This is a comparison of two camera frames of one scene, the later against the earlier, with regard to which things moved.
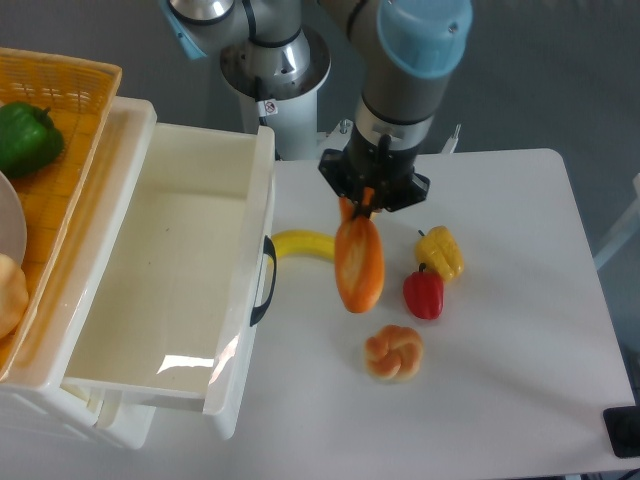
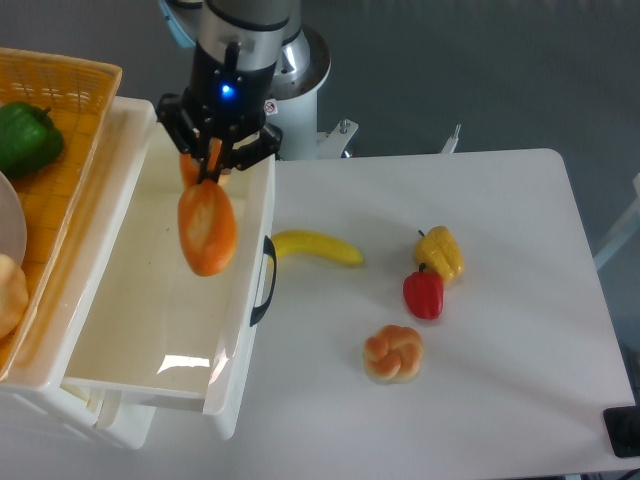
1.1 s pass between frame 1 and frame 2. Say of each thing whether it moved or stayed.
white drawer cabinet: stayed
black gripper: moved
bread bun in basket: stayed
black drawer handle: stayed
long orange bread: moved
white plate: stayed
